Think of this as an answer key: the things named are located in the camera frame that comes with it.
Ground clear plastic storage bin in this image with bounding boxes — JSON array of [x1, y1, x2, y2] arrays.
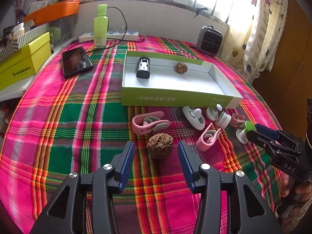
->
[[49, 15, 77, 48]]

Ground small pink cable clip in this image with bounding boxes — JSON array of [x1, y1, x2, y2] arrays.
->
[[196, 123, 221, 152]]

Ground yellow shoe box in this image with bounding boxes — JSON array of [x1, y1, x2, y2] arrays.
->
[[0, 32, 51, 90]]

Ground black silver charger device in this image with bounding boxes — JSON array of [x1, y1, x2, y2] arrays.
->
[[136, 57, 150, 79]]

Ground floral cream curtain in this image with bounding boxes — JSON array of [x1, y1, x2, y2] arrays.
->
[[221, 0, 288, 83]]

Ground plaid pink green bedsheet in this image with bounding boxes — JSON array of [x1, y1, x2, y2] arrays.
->
[[1, 36, 280, 233]]

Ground striped grey white box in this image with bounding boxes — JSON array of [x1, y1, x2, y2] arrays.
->
[[0, 23, 49, 62]]

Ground white round lid knob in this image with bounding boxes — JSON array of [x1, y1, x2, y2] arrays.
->
[[206, 104, 223, 121]]

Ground black window latch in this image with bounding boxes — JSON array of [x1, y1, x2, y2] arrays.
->
[[194, 7, 208, 18]]

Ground small walnut in box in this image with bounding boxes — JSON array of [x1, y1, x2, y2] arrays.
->
[[175, 62, 188, 74]]

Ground green lotion bottle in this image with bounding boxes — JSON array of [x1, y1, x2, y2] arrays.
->
[[94, 4, 108, 48]]

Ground white green shallow box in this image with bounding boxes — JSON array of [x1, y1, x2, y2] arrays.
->
[[121, 51, 243, 109]]

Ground wooden brown wardrobe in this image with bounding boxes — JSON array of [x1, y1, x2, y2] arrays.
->
[[252, 0, 311, 137]]

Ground red berry branches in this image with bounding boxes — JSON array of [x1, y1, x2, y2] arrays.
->
[[13, 0, 29, 24]]

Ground large brown walnut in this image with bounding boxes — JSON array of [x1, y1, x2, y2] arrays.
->
[[147, 133, 174, 159]]

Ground orange storage bin lid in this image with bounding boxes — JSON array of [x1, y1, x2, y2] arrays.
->
[[24, 0, 80, 26]]

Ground small white jar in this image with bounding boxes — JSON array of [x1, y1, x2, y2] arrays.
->
[[215, 112, 232, 129]]

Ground large pink cable clip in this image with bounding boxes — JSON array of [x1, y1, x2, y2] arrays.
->
[[132, 111, 171, 135]]

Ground white smiley round gadget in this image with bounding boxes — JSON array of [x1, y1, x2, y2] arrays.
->
[[182, 106, 205, 130]]

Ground white power strip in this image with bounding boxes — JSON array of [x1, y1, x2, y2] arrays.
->
[[79, 31, 139, 43]]

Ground black charger cable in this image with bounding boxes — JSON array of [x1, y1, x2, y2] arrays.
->
[[86, 6, 145, 53]]

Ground right hand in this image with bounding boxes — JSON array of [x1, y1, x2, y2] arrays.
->
[[280, 172, 312, 203]]

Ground grey small space heater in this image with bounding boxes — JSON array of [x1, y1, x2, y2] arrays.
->
[[196, 25, 223, 56]]

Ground black smartphone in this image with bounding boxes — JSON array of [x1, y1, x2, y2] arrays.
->
[[62, 47, 94, 79]]

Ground green mushroom suction hook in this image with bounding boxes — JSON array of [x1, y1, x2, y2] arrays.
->
[[235, 121, 256, 145]]

